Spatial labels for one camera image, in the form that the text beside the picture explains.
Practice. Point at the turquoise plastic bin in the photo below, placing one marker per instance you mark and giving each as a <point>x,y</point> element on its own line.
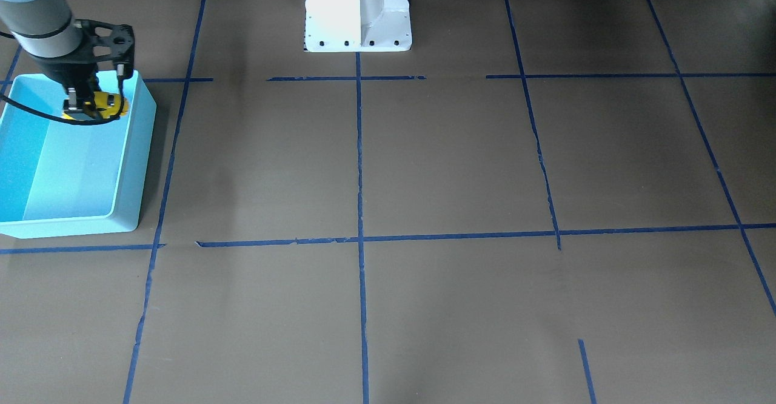
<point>61,180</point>

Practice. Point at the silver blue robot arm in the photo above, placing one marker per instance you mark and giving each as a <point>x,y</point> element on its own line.
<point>40,19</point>

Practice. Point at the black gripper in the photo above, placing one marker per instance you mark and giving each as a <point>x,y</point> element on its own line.
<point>62,70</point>

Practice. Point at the yellow beetle toy car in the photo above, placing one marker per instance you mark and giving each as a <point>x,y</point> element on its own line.
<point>111,106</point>

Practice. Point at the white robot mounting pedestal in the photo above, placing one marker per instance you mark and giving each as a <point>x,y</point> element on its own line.
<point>371,26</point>

